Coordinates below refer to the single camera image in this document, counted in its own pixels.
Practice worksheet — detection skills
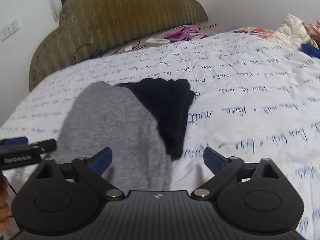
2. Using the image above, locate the grey navy raglan sweater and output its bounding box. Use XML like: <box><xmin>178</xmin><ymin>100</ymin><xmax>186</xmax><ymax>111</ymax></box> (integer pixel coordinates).
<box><xmin>52</xmin><ymin>79</ymin><xmax>194</xmax><ymax>192</ymax></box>

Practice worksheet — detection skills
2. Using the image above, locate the person's left hand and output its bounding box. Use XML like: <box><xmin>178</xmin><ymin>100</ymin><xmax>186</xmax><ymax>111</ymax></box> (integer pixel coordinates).
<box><xmin>0</xmin><ymin>176</ymin><xmax>10</xmax><ymax>230</ymax></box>

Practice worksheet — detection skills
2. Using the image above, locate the white script print quilt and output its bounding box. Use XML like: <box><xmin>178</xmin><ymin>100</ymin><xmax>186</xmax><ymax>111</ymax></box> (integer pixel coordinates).
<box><xmin>1</xmin><ymin>33</ymin><xmax>319</xmax><ymax>239</ymax></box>

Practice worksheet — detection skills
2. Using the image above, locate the white power strip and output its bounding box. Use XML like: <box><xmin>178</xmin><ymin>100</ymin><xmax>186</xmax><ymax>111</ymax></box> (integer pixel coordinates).
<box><xmin>145</xmin><ymin>38</ymin><xmax>171</xmax><ymax>47</ymax></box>

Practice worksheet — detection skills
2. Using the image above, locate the red floral fabric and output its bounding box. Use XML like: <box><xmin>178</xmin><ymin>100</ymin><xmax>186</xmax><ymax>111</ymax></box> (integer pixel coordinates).
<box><xmin>232</xmin><ymin>26</ymin><xmax>274</xmax><ymax>39</ymax></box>

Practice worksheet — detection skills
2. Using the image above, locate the purple garment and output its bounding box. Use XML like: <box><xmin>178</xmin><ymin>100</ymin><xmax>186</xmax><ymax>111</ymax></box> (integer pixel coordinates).
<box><xmin>163</xmin><ymin>25</ymin><xmax>208</xmax><ymax>43</ymax></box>

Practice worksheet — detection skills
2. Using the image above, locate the blue garment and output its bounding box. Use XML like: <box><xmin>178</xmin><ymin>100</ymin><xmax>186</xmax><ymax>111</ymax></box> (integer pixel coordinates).
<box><xmin>301</xmin><ymin>43</ymin><xmax>320</xmax><ymax>59</ymax></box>

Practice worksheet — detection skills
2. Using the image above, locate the olive tufted headboard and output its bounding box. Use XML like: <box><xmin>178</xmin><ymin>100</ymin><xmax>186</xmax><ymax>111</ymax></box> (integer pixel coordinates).
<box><xmin>29</xmin><ymin>0</ymin><xmax>208</xmax><ymax>89</ymax></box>

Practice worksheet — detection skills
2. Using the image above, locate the peach pink garment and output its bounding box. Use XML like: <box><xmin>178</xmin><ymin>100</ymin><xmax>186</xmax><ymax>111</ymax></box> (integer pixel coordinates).
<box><xmin>302</xmin><ymin>20</ymin><xmax>320</xmax><ymax>49</ymax></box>

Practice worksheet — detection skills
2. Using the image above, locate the white double wall socket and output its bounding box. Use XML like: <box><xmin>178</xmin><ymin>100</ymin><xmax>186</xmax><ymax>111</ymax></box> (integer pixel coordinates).
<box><xmin>0</xmin><ymin>19</ymin><xmax>20</xmax><ymax>42</ymax></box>

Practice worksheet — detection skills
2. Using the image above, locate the black cable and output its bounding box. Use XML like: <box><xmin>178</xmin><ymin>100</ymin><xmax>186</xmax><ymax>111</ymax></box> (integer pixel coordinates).
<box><xmin>74</xmin><ymin>39</ymin><xmax>141</xmax><ymax>63</ymax></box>

